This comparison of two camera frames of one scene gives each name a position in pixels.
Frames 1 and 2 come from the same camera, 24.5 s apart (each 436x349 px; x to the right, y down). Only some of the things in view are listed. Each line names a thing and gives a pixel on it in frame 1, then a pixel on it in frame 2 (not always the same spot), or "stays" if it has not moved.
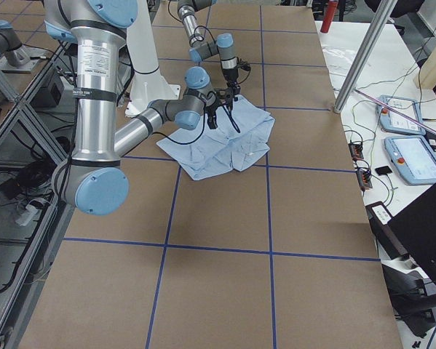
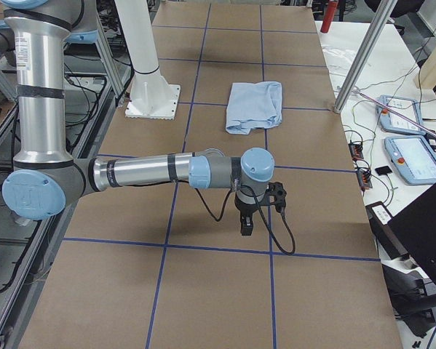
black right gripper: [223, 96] → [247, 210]
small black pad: [383, 170] stays
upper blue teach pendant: [391, 121] stays
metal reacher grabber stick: [410, 118] stays
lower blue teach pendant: [415, 160] stays
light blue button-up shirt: [240, 139] → [254, 105]
